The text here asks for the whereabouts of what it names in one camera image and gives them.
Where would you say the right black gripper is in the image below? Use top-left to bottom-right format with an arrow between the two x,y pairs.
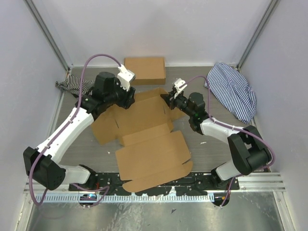
161,90 -> 194,117

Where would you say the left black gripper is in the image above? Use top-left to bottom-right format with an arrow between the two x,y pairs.
105,77 -> 136,110

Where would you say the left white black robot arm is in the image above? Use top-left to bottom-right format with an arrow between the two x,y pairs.
23,70 -> 135,191

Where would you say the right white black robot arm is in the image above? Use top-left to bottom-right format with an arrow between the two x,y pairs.
160,91 -> 273,190

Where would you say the folded brown cardboard box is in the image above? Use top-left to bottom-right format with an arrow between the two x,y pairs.
124,57 -> 166,86

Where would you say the black white striped cloth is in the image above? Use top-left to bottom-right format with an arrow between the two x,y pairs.
55,74 -> 95,98

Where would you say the blue white striped cloth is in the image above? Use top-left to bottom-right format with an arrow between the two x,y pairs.
205,63 -> 257,124

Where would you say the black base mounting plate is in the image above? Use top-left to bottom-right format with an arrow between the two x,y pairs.
68,171 -> 241,196

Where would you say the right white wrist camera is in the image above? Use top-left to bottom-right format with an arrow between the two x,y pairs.
172,78 -> 188,99

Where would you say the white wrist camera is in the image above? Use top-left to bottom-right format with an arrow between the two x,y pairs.
117,65 -> 135,91
172,78 -> 188,99

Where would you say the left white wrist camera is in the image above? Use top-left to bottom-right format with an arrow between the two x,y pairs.
117,65 -> 135,91

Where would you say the right aluminium corner post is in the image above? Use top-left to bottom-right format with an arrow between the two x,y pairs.
236,0 -> 280,70

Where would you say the aluminium corner post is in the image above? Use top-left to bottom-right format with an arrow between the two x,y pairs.
236,0 -> 280,70
24,0 -> 71,72

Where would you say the aluminium rail front bar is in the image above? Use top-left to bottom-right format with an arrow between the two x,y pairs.
23,172 -> 286,193

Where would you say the left aluminium corner post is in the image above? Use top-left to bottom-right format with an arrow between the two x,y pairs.
24,0 -> 71,72

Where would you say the grey slotted cable duct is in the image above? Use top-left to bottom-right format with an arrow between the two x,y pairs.
43,192 -> 215,203

